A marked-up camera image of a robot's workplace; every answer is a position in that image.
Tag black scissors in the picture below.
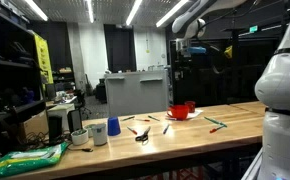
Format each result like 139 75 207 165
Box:
134 125 152 143

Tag grey metal cabinet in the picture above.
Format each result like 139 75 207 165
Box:
104 69 170 118

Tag dark green marker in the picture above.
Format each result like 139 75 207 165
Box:
121 115 136 122

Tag red bowl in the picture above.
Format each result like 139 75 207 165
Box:
166 104 190 121

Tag red marker with white barrel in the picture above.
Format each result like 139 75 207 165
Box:
126 126 139 136

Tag blue plastic cup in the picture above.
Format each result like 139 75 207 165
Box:
107 116 122 137

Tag red mug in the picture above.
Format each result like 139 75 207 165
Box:
184 100 197 114

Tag white paper sheet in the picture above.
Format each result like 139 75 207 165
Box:
164 109 204 121

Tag grey white cup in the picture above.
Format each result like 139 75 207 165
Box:
91 122 109 147

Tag black office chair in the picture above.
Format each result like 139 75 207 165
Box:
73 89 93 118

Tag small pale plant pot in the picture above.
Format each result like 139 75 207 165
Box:
84 123 98 138

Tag teal green marker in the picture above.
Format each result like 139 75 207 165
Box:
203 116 220 125
213 120 228 128

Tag black cabinet with white label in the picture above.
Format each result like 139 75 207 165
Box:
167 36 276 108

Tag black speaker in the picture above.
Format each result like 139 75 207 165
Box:
67 109 84 134

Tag ceiling light strip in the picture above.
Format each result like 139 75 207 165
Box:
84 0 95 24
24 0 49 22
155 0 189 28
125 0 143 27

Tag white plant pot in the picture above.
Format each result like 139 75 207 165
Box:
70 128 90 146

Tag white desk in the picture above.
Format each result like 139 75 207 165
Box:
46 96 78 131

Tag yellow hanging object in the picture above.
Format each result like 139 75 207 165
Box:
223 44 234 60

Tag black box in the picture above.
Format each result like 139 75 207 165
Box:
48 114 63 141

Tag yellow storage rack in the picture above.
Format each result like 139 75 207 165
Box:
31 31 54 84

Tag cardboard box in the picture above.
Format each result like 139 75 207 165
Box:
18 111 49 141

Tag green wipes packet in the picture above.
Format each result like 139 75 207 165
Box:
0 141 69 178

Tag black shelf unit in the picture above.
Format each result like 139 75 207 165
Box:
0 0 48 158

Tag thin black table cable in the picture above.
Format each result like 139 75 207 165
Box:
66 144 94 153

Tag tangled black cables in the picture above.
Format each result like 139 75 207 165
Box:
21 130 69 149

